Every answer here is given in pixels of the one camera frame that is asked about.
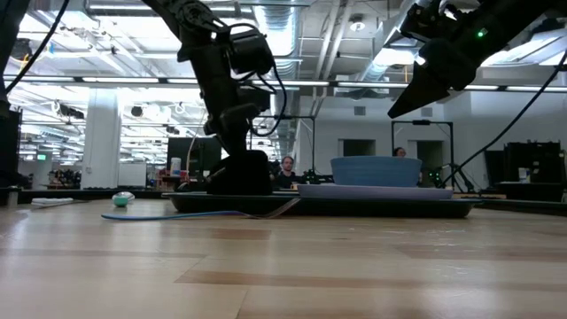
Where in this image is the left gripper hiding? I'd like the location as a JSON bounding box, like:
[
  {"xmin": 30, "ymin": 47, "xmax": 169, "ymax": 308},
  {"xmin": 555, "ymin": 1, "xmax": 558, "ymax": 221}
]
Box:
[{"xmin": 202, "ymin": 85, "xmax": 273, "ymax": 156}]

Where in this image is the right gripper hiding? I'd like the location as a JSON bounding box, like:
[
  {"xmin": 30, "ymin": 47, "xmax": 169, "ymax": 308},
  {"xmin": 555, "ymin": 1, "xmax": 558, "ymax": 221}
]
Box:
[{"xmin": 387, "ymin": 26, "xmax": 493, "ymax": 121}]

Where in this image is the blue bowl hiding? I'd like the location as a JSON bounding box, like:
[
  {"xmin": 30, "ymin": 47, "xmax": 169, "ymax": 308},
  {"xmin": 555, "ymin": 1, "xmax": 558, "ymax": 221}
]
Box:
[{"xmin": 330, "ymin": 155, "xmax": 423, "ymax": 188}]

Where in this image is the fork with teal handle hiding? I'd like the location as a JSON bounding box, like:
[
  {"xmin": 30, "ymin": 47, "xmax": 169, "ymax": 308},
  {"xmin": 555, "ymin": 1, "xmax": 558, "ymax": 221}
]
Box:
[{"xmin": 100, "ymin": 197, "xmax": 302, "ymax": 222}]

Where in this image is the purple plate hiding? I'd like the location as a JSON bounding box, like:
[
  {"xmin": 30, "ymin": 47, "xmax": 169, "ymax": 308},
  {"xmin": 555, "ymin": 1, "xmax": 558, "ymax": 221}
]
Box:
[{"xmin": 296, "ymin": 183, "xmax": 454, "ymax": 201}]

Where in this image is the spoon with teal handle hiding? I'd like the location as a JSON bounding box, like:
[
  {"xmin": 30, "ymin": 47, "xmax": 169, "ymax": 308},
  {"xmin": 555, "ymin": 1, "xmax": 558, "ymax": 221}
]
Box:
[{"xmin": 110, "ymin": 191, "xmax": 136, "ymax": 208}]

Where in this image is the dark green tray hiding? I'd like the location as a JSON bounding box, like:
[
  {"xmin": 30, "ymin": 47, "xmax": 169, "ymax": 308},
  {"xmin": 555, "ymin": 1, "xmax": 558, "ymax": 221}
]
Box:
[{"xmin": 160, "ymin": 191, "xmax": 483, "ymax": 220}]

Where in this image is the black monitor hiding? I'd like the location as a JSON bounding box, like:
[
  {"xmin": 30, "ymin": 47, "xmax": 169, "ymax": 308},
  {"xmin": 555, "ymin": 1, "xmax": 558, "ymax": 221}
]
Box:
[{"xmin": 167, "ymin": 136, "xmax": 223, "ymax": 179}]

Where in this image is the seated person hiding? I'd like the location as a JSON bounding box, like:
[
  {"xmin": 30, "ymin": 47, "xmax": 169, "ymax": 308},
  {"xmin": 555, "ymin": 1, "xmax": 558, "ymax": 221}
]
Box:
[{"xmin": 273, "ymin": 155, "xmax": 306, "ymax": 191}]

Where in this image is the white board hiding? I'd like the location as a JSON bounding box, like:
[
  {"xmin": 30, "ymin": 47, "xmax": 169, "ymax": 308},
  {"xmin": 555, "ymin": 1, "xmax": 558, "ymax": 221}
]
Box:
[{"xmin": 117, "ymin": 162, "xmax": 148, "ymax": 188}]

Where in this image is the long ceiling light strip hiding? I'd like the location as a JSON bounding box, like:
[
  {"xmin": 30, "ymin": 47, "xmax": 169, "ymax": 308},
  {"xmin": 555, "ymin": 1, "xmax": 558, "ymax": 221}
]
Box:
[{"xmin": 2, "ymin": 74, "xmax": 567, "ymax": 93}]

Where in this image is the white pillar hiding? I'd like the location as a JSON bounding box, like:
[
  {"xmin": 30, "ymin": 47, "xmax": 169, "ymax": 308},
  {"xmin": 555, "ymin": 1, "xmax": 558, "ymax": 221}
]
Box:
[{"xmin": 81, "ymin": 90, "xmax": 122, "ymax": 191}]

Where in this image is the black stand frame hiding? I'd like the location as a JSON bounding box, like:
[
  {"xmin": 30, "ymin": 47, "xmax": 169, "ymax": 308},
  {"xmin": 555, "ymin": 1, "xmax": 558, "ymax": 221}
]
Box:
[
  {"xmin": 248, "ymin": 113, "xmax": 316, "ymax": 185},
  {"xmin": 391, "ymin": 119, "xmax": 454, "ymax": 190}
]

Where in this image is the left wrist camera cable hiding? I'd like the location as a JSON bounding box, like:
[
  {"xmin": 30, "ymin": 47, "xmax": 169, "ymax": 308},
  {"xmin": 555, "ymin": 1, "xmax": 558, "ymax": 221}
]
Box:
[{"xmin": 228, "ymin": 21, "xmax": 288, "ymax": 137}]

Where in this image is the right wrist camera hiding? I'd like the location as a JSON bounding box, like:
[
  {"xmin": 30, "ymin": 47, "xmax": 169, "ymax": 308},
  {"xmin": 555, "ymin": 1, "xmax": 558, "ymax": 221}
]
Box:
[{"xmin": 400, "ymin": 1, "xmax": 465, "ymax": 44}]

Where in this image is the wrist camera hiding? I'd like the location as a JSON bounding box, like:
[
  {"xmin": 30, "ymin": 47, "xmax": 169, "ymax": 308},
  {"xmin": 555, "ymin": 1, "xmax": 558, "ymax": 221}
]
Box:
[
  {"xmin": 228, "ymin": 28, "xmax": 276, "ymax": 76},
  {"xmin": 400, "ymin": 1, "xmax": 465, "ymax": 44}
]

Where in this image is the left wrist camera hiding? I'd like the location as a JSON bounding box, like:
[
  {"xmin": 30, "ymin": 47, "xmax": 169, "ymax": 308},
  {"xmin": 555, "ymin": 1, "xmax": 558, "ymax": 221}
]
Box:
[{"xmin": 228, "ymin": 28, "xmax": 276, "ymax": 76}]

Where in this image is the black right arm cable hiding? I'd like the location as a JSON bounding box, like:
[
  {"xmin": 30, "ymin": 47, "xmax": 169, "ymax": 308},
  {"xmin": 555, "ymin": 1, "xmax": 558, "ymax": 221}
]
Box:
[{"xmin": 439, "ymin": 51, "xmax": 567, "ymax": 188}]

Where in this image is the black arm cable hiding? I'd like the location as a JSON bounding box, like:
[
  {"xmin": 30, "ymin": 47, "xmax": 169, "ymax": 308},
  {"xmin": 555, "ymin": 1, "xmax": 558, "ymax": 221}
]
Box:
[
  {"xmin": 439, "ymin": 51, "xmax": 567, "ymax": 188},
  {"xmin": 3, "ymin": 0, "xmax": 72, "ymax": 95}
]

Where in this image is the silver ventilation duct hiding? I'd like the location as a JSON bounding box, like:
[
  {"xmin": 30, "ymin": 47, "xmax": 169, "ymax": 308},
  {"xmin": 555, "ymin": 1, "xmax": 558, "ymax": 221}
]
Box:
[{"xmin": 252, "ymin": 0, "xmax": 307, "ymax": 81}]

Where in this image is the black aluminium frame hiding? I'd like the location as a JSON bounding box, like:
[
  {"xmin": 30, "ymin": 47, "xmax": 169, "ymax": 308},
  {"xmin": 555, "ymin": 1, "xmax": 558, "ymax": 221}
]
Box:
[{"xmin": 0, "ymin": 188, "xmax": 567, "ymax": 218}]

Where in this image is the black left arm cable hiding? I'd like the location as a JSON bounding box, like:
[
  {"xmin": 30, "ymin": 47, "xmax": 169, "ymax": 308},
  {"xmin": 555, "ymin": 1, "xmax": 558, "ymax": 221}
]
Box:
[{"xmin": 3, "ymin": 0, "xmax": 72, "ymax": 95}]

